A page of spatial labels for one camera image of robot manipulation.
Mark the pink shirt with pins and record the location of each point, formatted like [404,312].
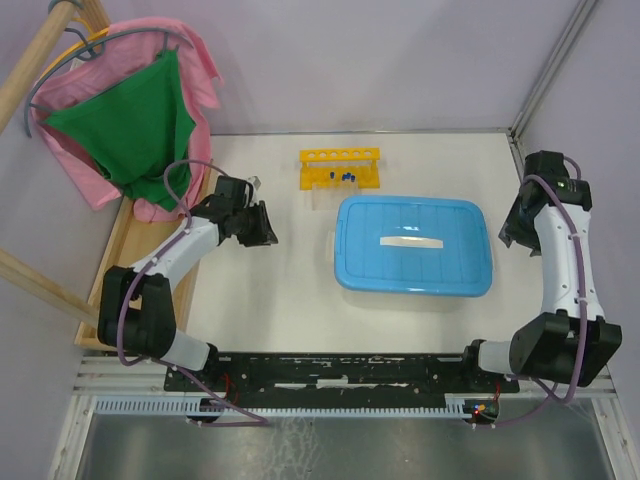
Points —
[124,57]

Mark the green shirt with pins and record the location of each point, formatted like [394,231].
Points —
[134,130]

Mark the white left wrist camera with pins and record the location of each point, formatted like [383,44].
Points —
[255,182]

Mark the yellow test tube rack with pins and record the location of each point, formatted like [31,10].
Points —
[316,164]

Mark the grey slotted cable duct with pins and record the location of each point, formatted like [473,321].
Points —
[201,407]

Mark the blue plastic bin lid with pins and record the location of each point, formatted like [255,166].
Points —
[412,245]

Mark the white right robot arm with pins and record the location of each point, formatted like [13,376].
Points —
[570,341]

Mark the white plastic storage bin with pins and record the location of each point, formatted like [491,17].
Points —
[330,246]

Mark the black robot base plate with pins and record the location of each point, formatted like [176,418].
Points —
[332,380]

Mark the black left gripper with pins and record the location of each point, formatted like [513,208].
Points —
[264,234]

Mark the grey clothes hanger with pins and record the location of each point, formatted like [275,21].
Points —
[92,51]

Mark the small green circuit board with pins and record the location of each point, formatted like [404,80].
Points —
[489,411]

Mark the aluminium frame post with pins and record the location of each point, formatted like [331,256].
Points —
[552,67]

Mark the yellow clothes hanger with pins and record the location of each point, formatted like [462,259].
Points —
[84,32]

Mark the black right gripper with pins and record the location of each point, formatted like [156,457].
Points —
[512,231]

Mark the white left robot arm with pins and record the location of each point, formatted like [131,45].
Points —
[136,313]

